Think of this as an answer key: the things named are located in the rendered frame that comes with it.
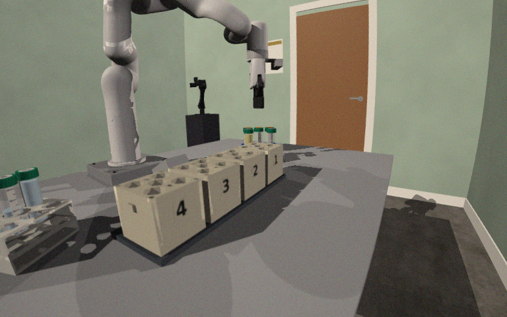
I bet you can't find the beige tube rack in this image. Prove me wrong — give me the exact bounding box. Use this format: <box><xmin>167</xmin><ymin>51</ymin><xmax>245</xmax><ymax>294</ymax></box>
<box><xmin>0</xmin><ymin>198</ymin><xmax>79</xmax><ymax>276</ymax></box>

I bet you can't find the beige block with holes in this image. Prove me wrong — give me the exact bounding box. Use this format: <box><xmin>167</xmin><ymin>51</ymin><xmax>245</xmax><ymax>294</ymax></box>
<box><xmin>234</xmin><ymin>142</ymin><xmax>283</xmax><ymax>185</ymax></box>
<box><xmin>168</xmin><ymin>158</ymin><xmax>241</xmax><ymax>224</ymax></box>
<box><xmin>207</xmin><ymin>149</ymin><xmax>265</xmax><ymax>201</ymax></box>
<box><xmin>114</xmin><ymin>170</ymin><xmax>206</xmax><ymax>257</ymax></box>

